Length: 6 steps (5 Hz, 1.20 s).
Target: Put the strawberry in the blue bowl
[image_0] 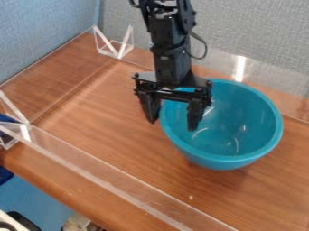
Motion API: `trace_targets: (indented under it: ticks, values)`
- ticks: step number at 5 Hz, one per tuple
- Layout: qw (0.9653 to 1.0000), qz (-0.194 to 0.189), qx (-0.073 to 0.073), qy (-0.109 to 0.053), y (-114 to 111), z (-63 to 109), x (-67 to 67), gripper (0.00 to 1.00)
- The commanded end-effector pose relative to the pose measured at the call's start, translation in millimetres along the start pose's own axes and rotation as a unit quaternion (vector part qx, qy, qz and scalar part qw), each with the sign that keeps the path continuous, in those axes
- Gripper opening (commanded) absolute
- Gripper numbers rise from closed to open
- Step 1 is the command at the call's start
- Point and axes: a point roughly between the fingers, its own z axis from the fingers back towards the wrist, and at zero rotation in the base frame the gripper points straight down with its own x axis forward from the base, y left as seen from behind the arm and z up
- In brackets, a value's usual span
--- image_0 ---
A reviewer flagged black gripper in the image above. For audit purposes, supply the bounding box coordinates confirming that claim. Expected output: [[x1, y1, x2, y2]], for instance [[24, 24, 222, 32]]
[[132, 42, 212, 131]]

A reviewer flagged blue plastic bowl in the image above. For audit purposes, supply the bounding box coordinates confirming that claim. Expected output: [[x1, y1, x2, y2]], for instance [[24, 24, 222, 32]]
[[159, 79, 283, 171]]

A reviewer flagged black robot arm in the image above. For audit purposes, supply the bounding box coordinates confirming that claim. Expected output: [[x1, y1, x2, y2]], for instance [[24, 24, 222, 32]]
[[129, 0, 212, 131]]

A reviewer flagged clear acrylic back barrier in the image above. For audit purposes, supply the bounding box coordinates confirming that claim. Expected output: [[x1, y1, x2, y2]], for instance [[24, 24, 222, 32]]
[[119, 44, 309, 124]]

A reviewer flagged clear acrylic barrier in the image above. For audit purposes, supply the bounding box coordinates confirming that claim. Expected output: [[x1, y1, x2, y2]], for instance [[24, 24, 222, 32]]
[[119, 44, 309, 124], [0, 122, 236, 231]]

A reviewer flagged clear acrylic front barrier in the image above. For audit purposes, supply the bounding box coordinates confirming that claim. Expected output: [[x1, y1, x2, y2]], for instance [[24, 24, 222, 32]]
[[0, 122, 236, 231]]

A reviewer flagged blue object at left edge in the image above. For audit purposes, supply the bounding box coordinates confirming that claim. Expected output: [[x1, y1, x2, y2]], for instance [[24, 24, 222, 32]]
[[0, 113, 17, 186]]

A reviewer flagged black white object below table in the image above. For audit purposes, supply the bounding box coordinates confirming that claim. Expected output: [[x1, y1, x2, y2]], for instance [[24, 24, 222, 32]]
[[0, 210, 42, 231]]

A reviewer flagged black cable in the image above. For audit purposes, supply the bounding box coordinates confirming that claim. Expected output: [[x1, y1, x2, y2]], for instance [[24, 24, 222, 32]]
[[184, 30, 208, 60]]

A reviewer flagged clear acrylic corner bracket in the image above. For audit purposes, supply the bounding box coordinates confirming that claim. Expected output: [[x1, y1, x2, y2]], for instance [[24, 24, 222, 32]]
[[92, 25, 133, 60]]

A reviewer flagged clear acrylic left bracket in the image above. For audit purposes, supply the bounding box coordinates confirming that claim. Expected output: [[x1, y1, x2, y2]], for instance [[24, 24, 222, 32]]
[[0, 90, 30, 150]]

